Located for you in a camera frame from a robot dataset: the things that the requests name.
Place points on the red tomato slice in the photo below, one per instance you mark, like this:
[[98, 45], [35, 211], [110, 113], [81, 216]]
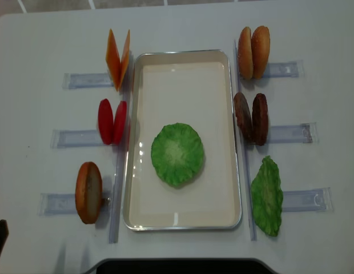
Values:
[[105, 121], [119, 122]]

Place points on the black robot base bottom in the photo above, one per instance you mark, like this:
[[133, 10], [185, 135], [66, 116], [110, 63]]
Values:
[[181, 266]]

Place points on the flat green lettuce leaf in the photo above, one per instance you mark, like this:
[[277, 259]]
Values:
[[177, 154]]

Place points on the left brown meat patty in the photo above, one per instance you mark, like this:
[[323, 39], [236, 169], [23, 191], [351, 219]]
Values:
[[243, 116]]

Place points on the brown meat patty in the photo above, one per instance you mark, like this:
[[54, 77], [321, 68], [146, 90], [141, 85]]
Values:
[[260, 119], [243, 116]]

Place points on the right brown meat patty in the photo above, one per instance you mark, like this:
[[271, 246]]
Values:
[[260, 119]]

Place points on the right orange cheese slice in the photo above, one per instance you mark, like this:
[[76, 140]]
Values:
[[125, 58]]

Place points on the orange cheese slice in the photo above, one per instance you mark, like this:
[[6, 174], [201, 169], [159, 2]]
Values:
[[113, 60], [125, 58]]

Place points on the left orange cheese slice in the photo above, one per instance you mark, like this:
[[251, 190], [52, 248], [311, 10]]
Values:
[[113, 60]]

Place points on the bread bun slice lower left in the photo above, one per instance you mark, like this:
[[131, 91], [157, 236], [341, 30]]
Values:
[[88, 193]]

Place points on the upright green lettuce leaf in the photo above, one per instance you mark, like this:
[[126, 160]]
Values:
[[267, 197]]

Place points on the white rectangular metal tray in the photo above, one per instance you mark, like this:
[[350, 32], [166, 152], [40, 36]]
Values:
[[194, 88]]

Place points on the left bun half upper right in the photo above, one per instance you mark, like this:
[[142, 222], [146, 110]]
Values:
[[245, 61]]

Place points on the bun half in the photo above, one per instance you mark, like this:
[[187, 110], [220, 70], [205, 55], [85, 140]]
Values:
[[260, 42], [245, 61]]

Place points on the clear holder middle left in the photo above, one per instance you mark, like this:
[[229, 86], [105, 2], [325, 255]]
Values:
[[75, 138]]

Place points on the clear holder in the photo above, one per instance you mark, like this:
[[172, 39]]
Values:
[[93, 80], [317, 200], [291, 69], [57, 204], [75, 138], [301, 133]]

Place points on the clear holder upper left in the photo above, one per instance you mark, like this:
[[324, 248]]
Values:
[[93, 80]]

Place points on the clear holder upper right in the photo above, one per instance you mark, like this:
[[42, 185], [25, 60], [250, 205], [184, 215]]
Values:
[[291, 69]]

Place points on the clear holder middle right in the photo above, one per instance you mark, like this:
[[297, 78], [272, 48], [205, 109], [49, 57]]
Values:
[[301, 133]]

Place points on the clear holder lower left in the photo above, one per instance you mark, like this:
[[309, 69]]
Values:
[[57, 204]]

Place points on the clear holder lower right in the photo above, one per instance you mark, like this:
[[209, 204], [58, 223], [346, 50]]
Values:
[[317, 200]]

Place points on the clear long rail left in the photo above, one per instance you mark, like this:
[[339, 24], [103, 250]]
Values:
[[121, 153]]

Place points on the clear long rail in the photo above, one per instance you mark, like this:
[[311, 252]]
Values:
[[121, 153], [246, 168]]

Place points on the clear long rail right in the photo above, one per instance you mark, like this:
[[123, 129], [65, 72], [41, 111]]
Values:
[[246, 168]]

